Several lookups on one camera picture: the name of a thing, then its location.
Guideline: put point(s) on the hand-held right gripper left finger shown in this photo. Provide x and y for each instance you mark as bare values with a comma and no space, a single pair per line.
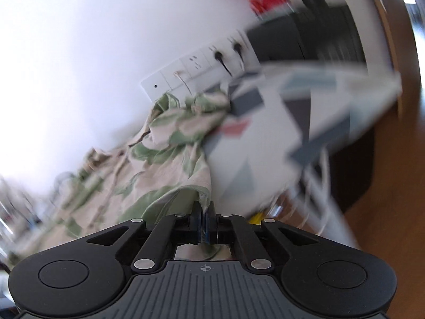
198,226

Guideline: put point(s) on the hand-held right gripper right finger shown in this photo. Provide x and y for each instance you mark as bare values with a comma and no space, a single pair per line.
208,227

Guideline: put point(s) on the green leaf print shirt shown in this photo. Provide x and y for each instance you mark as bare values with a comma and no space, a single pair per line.
159,159

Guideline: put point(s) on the black box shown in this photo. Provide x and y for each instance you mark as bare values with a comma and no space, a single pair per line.
282,40

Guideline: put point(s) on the wooden furniture panel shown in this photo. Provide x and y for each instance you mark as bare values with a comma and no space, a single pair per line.
395,40

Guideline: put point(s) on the white wall socket panel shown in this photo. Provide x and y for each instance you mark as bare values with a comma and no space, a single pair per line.
196,64

